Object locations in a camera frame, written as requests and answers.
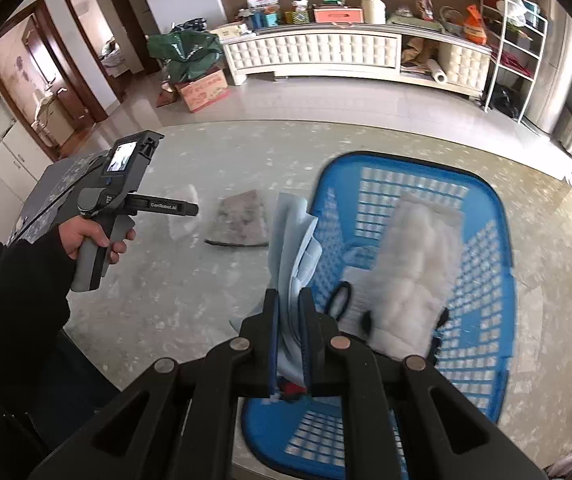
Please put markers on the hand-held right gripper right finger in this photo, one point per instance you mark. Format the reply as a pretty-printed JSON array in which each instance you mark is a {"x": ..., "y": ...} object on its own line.
[{"x": 312, "y": 332}]

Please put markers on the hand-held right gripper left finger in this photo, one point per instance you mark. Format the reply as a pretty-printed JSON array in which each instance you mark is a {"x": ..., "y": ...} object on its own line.
[{"x": 272, "y": 332}]

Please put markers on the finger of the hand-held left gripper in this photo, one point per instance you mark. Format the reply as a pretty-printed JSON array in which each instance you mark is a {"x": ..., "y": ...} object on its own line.
[{"x": 165, "y": 206}]

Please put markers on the grey cloth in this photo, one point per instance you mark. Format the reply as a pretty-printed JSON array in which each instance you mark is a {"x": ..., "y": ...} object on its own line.
[{"x": 238, "y": 217}]

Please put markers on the light blue cloth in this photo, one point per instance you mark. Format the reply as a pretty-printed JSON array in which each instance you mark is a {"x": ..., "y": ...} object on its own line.
[{"x": 291, "y": 250}]

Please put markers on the white fluffy cloth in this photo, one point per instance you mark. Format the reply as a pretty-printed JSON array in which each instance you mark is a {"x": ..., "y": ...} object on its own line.
[{"x": 416, "y": 270}]

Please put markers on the blue plastic basket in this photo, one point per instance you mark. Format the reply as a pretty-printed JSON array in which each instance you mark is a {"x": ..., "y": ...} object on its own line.
[{"x": 466, "y": 210}]

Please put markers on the person's left forearm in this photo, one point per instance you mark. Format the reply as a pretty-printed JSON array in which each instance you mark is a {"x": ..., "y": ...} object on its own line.
[{"x": 15, "y": 305}]

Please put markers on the person's left hand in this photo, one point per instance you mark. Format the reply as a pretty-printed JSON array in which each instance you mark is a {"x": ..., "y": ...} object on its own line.
[{"x": 78, "y": 237}]

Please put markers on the pink cardboard box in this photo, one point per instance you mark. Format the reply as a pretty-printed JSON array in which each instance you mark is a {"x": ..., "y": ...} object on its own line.
[{"x": 203, "y": 91}]

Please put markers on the green plastic bag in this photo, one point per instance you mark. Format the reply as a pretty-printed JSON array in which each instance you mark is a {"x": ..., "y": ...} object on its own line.
[{"x": 185, "y": 52}]

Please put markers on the white tufted television cabinet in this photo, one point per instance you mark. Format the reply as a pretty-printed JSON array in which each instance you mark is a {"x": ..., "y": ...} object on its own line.
[{"x": 316, "y": 50}]

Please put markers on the red and white box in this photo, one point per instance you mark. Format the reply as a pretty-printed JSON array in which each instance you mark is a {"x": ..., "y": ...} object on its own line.
[{"x": 262, "y": 1}]

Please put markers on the pink storage box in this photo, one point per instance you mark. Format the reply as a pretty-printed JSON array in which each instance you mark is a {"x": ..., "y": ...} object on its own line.
[{"x": 331, "y": 15}]

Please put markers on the white plastic jug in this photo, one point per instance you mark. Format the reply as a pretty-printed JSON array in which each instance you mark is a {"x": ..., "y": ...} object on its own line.
[{"x": 374, "y": 10}]

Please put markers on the white paper roll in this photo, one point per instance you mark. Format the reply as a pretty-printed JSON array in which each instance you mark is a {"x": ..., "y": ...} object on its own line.
[{"x": 437, "y": 71}]

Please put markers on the black bag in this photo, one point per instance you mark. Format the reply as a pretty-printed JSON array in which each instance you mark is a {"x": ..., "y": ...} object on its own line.
[{"x": 506, "y": 101}]

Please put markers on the orange bag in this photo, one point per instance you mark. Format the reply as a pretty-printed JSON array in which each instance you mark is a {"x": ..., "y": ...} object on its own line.
[{"x": 475, "y": 25}]

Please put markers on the floor-standing air conditioner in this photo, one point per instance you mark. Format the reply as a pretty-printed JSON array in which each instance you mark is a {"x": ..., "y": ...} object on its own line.
[{"x": 556, "y": 80}]

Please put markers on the wooden door frame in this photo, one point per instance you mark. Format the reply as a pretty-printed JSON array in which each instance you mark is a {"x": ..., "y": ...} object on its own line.
[
  {"x": 135, "y": 25},
  {"x": 65, "y": 70}
]

